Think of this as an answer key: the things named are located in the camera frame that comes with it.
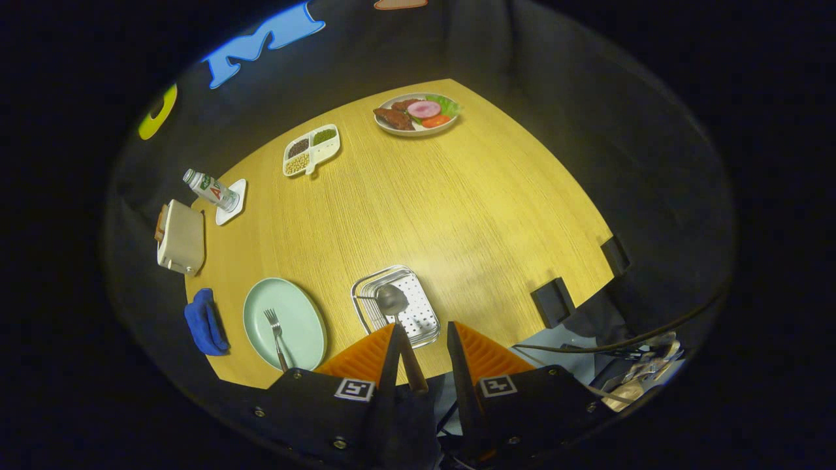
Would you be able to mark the cream toaster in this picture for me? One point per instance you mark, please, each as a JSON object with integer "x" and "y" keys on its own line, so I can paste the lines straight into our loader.
{"x": 183, "y": 238}

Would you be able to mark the white divided bean dish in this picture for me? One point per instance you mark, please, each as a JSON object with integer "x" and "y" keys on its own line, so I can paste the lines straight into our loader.
{"x": 312, "y": 151}

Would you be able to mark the pile of clutter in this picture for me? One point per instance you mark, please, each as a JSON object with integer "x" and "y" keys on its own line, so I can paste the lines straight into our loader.
{"x": 637, "y": 378}

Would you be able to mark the white plate of food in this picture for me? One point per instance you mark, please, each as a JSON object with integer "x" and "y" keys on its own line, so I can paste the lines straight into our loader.
{"x": 418, "y": 112}

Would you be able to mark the toast slices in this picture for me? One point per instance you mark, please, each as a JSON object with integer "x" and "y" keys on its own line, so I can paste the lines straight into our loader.
{"x": 160, "y": 225}

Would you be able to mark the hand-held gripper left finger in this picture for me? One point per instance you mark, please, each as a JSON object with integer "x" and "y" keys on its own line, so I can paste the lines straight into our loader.
{"x": 389, "y": 391}

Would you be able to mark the blue cloth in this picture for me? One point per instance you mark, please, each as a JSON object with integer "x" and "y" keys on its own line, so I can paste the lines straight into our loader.
{"x": 204, "y": 323}

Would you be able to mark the small plastic drink bottle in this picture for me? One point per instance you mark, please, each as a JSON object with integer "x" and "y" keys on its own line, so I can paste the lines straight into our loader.
{"x": 212, "y": 190}

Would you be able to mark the pale green plate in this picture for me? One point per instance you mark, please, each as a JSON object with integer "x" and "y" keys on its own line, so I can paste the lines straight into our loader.
{"x": 300, "y": 326}

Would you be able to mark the perforated metal tray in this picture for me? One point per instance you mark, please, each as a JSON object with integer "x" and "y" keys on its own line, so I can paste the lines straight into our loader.
{"x": 421, "y": 313}

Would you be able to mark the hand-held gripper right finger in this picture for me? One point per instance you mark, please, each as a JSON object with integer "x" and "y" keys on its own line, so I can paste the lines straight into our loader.
{"x": 459, "y": 385}

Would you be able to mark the white square coaster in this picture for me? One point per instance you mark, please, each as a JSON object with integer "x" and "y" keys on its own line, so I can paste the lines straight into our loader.
{"x": 235, "y": 202}

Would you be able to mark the black table clamp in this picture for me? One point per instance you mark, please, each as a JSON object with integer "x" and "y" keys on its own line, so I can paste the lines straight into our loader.
{"x": 616, "y": 254}
{"x": 554, "y": 302}

